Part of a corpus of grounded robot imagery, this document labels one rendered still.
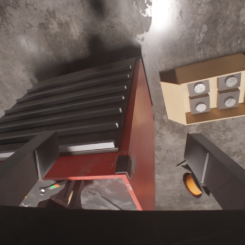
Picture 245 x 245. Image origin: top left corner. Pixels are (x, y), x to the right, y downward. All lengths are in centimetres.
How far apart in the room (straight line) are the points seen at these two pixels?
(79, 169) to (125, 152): 13
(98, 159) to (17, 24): 119
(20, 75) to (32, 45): 31
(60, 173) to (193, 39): 106
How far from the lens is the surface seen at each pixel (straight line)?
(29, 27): 141
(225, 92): 126
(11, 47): 155
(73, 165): 49
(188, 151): 16
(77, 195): 51
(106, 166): 44
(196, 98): 122
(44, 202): 45
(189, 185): 185
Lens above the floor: 116
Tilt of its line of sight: 49 degrees down
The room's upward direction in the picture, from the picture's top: 169 degrees counter-clockwise
